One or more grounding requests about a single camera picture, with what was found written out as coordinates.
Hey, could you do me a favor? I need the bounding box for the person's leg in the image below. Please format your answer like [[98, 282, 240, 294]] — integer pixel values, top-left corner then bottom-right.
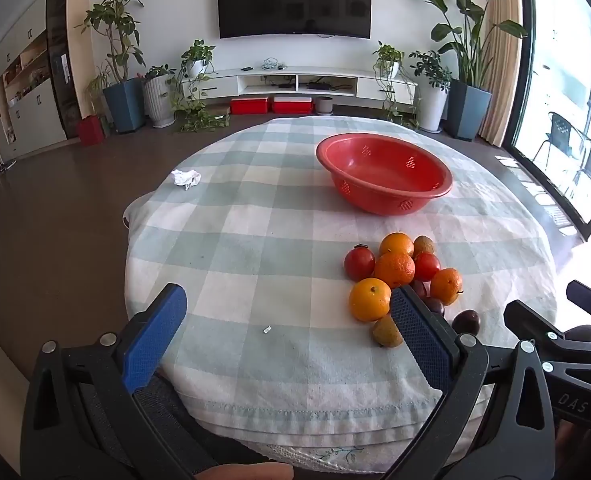
[[194, 462, 296, 480]]

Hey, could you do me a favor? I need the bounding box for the white wall cupboard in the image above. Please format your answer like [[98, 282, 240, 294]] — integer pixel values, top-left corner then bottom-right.
[[0, 0, 68, 161]]

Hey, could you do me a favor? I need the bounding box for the bushy plant in white pot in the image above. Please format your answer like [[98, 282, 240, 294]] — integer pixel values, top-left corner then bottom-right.
[[408, 50, 453, 134]]

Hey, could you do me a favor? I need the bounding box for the black wall television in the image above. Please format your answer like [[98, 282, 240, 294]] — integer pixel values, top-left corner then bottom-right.
[[217, 0, 372, 40]]

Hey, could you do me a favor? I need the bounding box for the large-leaf plant in blue pot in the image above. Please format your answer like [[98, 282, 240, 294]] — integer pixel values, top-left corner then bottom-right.
[[404, 0, 529, 142]]

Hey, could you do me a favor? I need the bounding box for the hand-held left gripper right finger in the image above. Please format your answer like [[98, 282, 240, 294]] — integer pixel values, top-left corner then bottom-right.
[[385, 285, 556, 480]]

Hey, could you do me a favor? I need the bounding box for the beige curtain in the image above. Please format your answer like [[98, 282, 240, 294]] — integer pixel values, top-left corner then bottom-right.
[[478, 0, 526, 148]]

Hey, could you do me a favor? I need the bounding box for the dark orange mandarin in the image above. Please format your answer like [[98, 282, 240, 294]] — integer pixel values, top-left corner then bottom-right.
[[374, 252, 417, 289]]

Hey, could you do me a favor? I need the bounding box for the large smooth orange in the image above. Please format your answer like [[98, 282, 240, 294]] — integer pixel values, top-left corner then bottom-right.
[[379, 232, 415, 258]]

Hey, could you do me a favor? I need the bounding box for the small orange with stem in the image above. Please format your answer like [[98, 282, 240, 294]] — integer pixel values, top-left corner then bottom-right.
[[429, 268, 464, 307]]

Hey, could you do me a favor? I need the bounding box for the trailing plant in white pot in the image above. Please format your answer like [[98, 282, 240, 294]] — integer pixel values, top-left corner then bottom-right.
[[373, 42, 421, 128], [170, 40, 231, 133]]

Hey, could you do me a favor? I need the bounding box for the white television cabinet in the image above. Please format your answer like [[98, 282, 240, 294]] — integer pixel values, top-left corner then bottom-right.
[[182, 66, 419, 103]]

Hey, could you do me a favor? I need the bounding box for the green white checked tablecloth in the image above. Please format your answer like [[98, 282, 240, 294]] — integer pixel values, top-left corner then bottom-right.
[[124, 115, 559, 471]]

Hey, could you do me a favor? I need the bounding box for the red storage box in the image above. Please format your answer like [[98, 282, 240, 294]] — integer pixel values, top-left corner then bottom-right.
[[272, 96, 313, 114], [230, 98, 270, 115]]

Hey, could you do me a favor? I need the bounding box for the tall tree in blue pot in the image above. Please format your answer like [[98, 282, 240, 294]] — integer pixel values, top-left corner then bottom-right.
[[75, 0, 147, 134]]

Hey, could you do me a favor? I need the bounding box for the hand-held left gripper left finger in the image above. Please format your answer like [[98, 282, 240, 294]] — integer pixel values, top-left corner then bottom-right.
[[20, 282, 216, 480]]

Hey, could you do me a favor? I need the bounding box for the red floor box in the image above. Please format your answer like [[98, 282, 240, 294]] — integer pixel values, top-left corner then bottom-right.
[[78, 115, 105, 147]]

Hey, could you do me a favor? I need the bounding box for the plant in white ribbed pot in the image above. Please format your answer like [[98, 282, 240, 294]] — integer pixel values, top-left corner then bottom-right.
[[142, 65, 176, 128]]

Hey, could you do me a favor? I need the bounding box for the red plastic colander basket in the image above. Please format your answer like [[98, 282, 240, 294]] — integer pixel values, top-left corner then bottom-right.
[[316, 133, 453, 216]]

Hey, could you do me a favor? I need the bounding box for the round orange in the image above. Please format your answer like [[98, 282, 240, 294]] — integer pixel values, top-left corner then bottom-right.
[[349, 278, 393, 323]]

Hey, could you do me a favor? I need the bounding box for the crumpled white tissue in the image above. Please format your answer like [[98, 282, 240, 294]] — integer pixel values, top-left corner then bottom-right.
[[170, 169, 202, 191]]

